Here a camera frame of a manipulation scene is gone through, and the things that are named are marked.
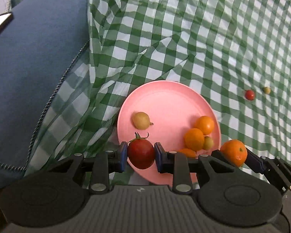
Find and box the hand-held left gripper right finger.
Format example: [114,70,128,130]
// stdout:
[154,142,236,195]

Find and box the yellow fruit with stem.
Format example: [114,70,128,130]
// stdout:
[132,112,154,130]

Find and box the pink round plate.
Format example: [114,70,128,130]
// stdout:
[117,80,221,185]

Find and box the black smartphone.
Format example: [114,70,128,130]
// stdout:
[0,13,14,42]

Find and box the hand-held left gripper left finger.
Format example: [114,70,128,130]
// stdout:
[48,141,128,195]

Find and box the orange tangerine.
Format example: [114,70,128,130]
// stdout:
[220,139,248,168]
[184,128,205,151]
[178,148,197,159]

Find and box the dark blue zippered cushion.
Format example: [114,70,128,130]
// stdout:
[0,0,91,189]

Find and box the large smooth orange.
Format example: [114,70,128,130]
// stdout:
[193,116,215,136]

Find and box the small yellow green fruit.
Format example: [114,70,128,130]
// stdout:
[203,136,214,150]

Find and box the green white checked tablecloth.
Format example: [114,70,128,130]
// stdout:
[27,0,291,187]

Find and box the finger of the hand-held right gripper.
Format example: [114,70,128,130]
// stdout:
[211,150,236,168]
[244,149,291,196]

